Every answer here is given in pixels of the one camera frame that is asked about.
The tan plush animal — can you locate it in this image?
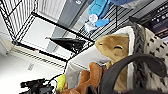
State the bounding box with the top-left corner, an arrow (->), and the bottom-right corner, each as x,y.
94,33 -> 131,93

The black wire shelf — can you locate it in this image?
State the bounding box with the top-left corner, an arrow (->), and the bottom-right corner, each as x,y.
0,0 -> 168,69

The yellow plush piece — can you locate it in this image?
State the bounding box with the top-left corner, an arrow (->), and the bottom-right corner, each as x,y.
56,73 -> 67,92

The black bag with grey print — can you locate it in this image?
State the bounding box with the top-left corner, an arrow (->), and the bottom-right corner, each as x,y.
49,37 -> 89,54

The thin black cable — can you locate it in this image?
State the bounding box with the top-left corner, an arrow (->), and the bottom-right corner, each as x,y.
44,73 -> 64,87

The orange plush toy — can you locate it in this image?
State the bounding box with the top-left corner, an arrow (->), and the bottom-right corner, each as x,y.
61,61 -> 104,94

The black box with print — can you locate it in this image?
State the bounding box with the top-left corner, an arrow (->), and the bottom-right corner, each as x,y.
146,6 -> 168,38

